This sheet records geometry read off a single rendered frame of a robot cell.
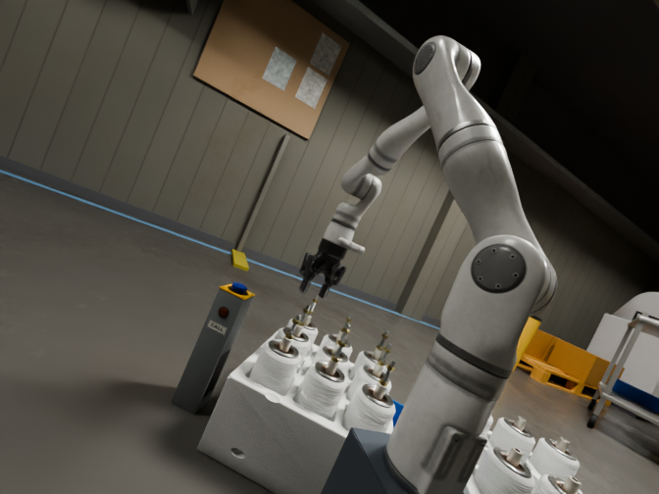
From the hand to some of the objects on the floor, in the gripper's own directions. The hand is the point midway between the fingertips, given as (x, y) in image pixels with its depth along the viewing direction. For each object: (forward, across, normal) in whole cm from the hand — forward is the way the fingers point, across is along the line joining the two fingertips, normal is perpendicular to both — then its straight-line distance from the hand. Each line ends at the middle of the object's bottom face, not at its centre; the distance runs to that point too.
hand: (314, 290), depth 82 cm
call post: (+38, +17, -7) cm, 42 cm away
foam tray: (+38, -8, +10) cm, 40 cm away
